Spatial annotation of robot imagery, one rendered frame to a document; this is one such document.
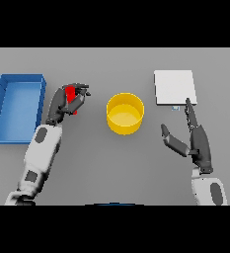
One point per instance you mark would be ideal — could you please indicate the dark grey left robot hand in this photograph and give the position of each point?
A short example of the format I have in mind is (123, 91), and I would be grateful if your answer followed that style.
(60, 104)

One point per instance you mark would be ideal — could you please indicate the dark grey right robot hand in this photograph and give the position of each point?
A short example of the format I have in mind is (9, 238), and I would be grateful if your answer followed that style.
(200, 145)

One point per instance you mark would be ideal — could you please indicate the red beaker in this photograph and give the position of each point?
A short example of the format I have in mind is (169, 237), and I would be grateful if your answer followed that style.
(71, 95)

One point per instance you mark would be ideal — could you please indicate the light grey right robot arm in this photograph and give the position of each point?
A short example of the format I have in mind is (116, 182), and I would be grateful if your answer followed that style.
(207, 190)

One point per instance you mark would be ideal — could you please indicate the pale square measuring scale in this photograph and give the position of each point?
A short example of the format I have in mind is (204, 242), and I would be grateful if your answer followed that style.
(175, 87)

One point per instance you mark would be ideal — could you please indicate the yellow bowl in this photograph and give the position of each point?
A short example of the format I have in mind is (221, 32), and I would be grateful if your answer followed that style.
(125, 113)

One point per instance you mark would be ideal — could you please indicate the blue tray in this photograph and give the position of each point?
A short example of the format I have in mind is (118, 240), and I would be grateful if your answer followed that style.
(17, 107)

